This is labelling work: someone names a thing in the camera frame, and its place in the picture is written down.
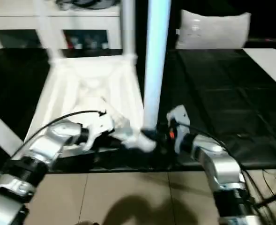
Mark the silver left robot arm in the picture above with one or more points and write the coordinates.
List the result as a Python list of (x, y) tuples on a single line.
[(34, 154)]

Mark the white plastic table top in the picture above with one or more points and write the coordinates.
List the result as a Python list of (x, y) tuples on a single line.
[(95, 89)]

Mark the light grey pillow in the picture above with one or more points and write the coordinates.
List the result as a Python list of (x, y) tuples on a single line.
[(212, 30)]

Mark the black work mat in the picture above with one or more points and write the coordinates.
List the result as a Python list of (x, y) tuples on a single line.
[(222, 93)]

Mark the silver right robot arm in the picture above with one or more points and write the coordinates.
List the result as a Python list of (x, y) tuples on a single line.
[(217, 164)]

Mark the white glass-door cabinet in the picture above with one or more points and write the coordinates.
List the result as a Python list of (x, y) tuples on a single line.
[(16, 23)]

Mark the white flat board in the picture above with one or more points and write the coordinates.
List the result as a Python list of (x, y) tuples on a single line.
[(269, 68)]

